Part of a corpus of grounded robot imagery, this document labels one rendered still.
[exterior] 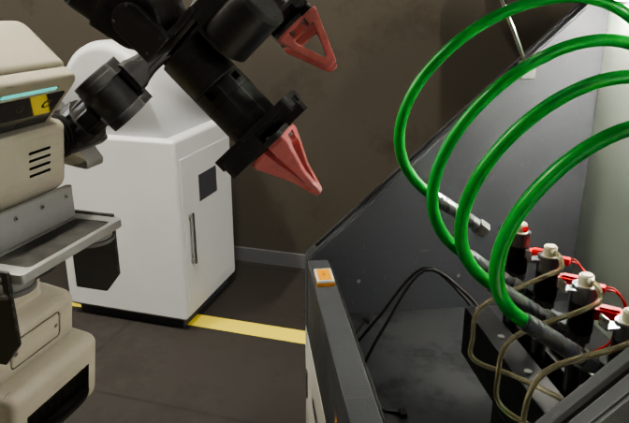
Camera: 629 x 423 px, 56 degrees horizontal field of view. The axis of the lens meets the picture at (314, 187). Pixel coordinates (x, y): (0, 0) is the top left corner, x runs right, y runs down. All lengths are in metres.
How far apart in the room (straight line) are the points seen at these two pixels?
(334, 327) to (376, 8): 2.19
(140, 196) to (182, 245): 0.27
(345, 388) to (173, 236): 1.89
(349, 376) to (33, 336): 0.61
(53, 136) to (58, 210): 0.13
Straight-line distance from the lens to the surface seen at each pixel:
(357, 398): 0.78
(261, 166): 0.60
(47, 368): 1.19
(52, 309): 1.21
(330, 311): 0.96
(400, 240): 1.15
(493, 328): 0.89
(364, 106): 2.98
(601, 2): 0.83
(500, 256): 0.56
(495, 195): 1.18
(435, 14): 2.90
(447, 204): 0.79
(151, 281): 2.76
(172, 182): 2.52
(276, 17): 0.59
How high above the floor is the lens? 1.42
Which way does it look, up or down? 17 degrees down
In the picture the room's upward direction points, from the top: straight up
